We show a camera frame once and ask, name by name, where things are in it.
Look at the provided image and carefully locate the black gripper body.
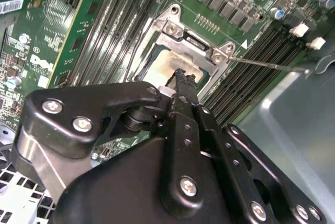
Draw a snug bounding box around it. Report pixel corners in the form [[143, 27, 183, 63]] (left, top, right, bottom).
[[49, 136, 248, 224]]

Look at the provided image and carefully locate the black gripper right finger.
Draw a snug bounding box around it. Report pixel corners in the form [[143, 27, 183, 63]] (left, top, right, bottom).
[[187, 73, 328, 224]]

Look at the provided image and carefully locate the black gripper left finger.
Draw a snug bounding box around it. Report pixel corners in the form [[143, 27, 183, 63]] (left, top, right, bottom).
[[10, 68, 205, 218]]

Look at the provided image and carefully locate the silver CPU plate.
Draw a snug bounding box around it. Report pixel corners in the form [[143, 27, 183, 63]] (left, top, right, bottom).
[[141, 50, 209, 90]]

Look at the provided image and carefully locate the metal socket cover frame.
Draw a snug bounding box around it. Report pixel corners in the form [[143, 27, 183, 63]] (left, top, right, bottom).
[[136, 18, 223, 99]]

